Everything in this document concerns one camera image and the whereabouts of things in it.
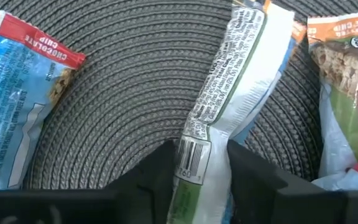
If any white-backed granola bar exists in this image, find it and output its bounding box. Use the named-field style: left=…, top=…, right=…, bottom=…
left=165, top=0, right=307, bottom=224

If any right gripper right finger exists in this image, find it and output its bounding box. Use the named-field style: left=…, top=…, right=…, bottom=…
left=227, top=139, right=320, bottom=224

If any blue red-ended granola bar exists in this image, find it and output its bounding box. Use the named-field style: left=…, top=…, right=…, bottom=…
left=0, top=4, right=86, bottom=195

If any round grey woven placemat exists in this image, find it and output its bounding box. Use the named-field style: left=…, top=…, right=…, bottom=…
left=0, top=0, right=358, bottom=191

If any red orange granola bar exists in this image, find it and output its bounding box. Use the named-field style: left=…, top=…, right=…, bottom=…
left=306, top=12, right=358, bottom=175

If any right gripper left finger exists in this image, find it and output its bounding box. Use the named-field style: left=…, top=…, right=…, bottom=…
left=105, top=139, right=178, bottom=224

